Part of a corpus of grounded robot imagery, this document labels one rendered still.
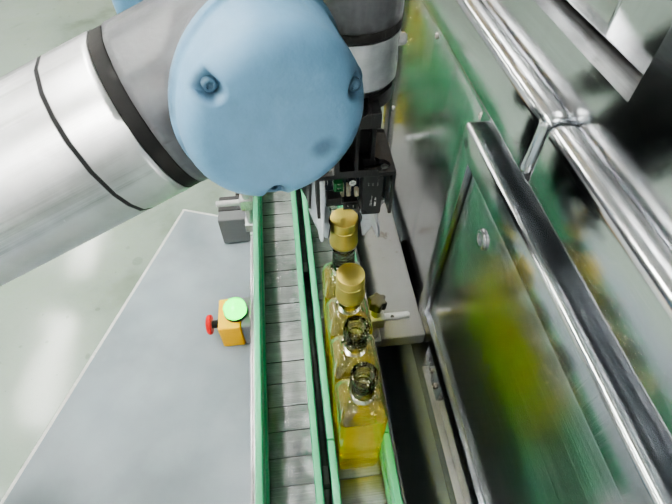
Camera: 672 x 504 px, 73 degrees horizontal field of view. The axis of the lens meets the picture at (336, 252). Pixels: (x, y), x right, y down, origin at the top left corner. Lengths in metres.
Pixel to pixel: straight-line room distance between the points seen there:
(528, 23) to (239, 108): 0.32
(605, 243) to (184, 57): 0.25
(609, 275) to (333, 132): 0.20
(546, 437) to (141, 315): 0.84
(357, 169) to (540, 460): 0.28
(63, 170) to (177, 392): 0.77
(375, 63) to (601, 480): 0.32
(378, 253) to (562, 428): 0.59
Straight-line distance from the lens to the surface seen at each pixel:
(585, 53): 0.38
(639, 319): 0.30
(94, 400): 1.00
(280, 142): 0.18
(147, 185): 0.21
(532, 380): 0.42
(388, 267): 0.89
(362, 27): 0.34
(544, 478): 0.45
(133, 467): 0.93
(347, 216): 0.54
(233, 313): 0.88
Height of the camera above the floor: 1.59
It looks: 51 degrees down
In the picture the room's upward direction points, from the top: straight up
